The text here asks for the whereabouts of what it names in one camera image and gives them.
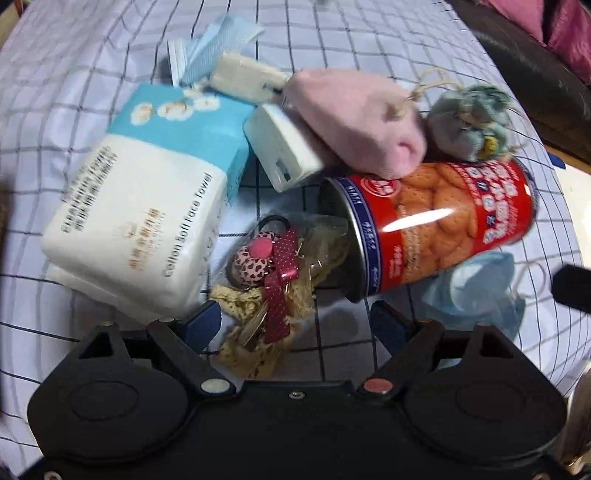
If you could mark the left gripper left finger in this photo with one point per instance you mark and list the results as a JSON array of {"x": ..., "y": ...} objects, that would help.
[{"x": 202, "y": 327}]

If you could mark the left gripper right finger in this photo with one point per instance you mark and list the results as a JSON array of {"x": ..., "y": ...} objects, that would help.
[{"x": 390, "y": 327}]

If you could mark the light blue mask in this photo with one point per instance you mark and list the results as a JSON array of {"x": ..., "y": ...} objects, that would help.
[{"x": 489, "y": 289}]

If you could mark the hair accessories plastic bag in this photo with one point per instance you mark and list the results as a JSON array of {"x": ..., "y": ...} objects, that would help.
[{"x": 267, "y": 287}]

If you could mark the blue-grey sachet bag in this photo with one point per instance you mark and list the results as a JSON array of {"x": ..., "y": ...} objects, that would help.
[{"x": 472, "y": 124}]

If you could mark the pink fabric pouch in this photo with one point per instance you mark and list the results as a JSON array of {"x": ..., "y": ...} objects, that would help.
[{"x": 370, "y": 121}]

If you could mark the small white tissue pack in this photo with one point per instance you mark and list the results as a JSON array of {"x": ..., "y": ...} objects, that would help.
[{"x": 247, "y": 79}]

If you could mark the blue face mask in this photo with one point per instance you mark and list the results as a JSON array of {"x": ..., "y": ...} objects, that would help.
[{"x": 190, "y": 61}]

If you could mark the red biscuit tin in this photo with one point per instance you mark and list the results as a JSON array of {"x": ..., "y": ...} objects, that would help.
[{"x": 403, "y": 231}]

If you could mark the cleansing towel pack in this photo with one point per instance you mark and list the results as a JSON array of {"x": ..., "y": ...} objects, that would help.
[{"x": 139, "y": 220}]

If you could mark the blue checked bed sheet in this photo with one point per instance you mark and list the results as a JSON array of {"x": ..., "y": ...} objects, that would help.
[{"x": 69, "y": 66}]

